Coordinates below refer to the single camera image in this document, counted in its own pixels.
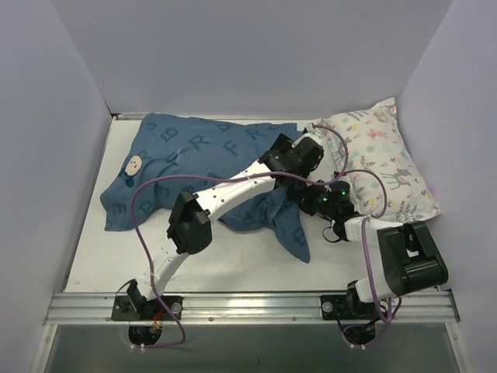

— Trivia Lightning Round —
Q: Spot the blue letter print pillowcase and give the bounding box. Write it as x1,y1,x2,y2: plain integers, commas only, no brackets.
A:
100,113,311,263

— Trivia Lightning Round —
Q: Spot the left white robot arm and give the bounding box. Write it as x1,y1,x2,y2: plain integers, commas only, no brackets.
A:
127,130,324,319

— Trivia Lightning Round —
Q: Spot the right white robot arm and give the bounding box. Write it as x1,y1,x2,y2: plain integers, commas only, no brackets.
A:
291,181,449,318

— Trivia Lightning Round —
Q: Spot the white floral deer pillow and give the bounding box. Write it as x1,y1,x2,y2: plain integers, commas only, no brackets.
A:
312,98,441,222

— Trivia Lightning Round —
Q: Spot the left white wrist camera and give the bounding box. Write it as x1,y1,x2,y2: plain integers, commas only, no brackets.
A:
302,124,327,145

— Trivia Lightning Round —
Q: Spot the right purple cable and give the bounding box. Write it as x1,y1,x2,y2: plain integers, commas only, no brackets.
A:
310,123,403,326

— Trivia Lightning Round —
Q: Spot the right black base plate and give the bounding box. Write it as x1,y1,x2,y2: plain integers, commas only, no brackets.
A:
320,295,376,321

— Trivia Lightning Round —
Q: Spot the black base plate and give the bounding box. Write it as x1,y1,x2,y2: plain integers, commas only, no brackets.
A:
110,295,183,322
320,295,376,321

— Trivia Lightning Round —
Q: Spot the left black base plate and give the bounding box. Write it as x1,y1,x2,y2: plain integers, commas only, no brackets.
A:
110,295,183,322

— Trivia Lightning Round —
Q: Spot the aluminium front rail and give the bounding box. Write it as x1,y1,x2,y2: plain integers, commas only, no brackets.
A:
44,289,460,326

